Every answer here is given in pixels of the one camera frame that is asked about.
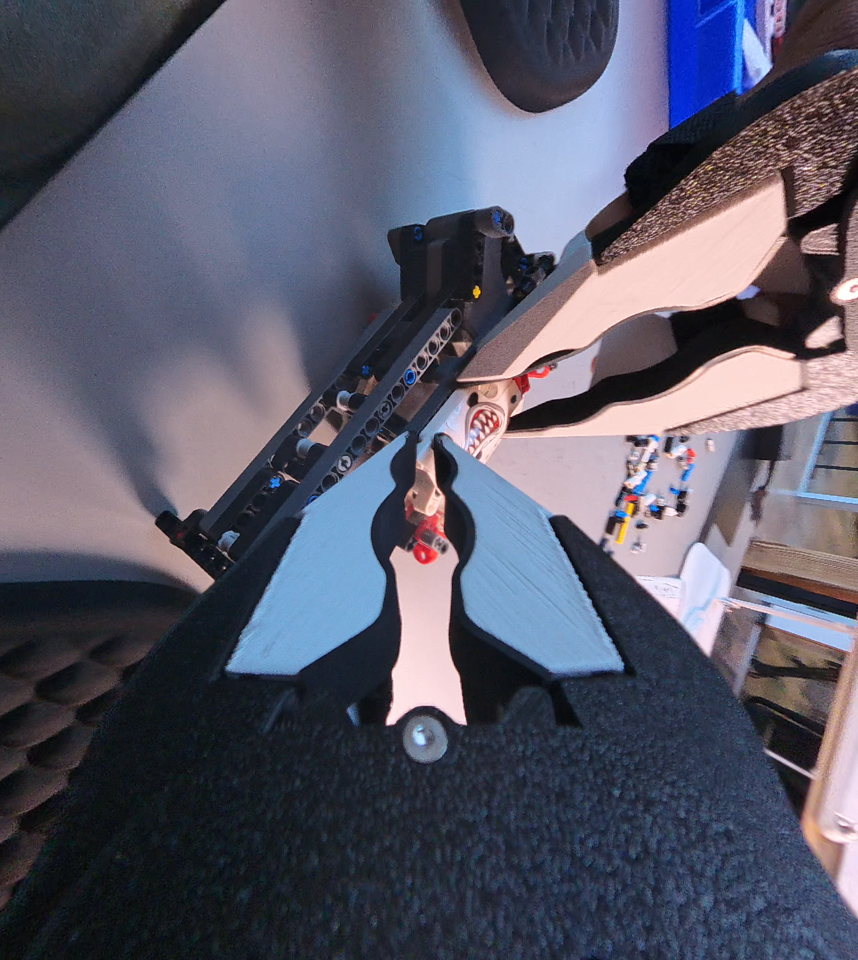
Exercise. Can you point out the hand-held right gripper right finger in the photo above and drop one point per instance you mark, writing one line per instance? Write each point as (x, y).
(534, 592)

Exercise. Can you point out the black chair armrest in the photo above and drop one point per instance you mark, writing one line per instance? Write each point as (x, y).
(541, 45)
(23, 712)

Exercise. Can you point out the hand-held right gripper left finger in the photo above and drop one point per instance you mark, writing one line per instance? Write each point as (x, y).
(316, 592)

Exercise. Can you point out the pile of small toy pieces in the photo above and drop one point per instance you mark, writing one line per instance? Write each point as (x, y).
(650, 487)

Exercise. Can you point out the person's left hand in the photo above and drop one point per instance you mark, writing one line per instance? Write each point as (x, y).
(841, 26)

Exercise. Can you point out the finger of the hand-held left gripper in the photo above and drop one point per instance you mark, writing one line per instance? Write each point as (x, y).
(669, 270)
(729, 394)

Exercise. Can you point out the white black toy truck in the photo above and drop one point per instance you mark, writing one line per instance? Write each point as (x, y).
(444, 247)

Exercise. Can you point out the printed sticker sheet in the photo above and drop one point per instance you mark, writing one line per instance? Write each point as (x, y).
(660, 596)

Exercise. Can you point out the blue plastic bin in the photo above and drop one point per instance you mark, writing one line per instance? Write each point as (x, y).
(699, 60)

